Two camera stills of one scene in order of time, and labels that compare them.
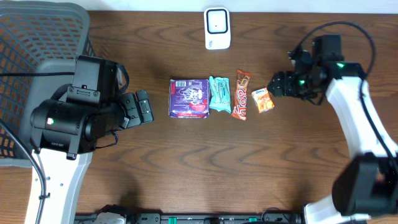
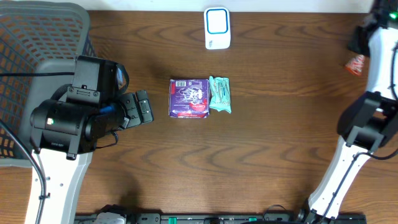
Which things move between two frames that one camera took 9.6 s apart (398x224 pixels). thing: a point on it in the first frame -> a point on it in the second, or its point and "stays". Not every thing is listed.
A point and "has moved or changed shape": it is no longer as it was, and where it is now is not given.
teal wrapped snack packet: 219,97 stays
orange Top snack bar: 239,110 has moved or changed shape
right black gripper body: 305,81 -> 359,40
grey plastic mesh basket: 36,37 stays
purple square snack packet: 189,98 stays
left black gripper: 137,107 stays
